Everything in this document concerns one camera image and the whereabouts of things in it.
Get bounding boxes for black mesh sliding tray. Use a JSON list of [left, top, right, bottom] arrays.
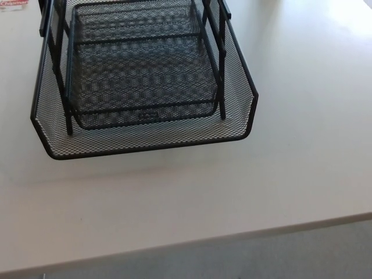
[[29, 0, 259, 160]]

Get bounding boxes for black mesh tray with label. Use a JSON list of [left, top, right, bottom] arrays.
[[69, 1, 220, 131]]

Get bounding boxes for red and white paper box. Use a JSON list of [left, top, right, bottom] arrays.
[[0, 0, 30, 12]]

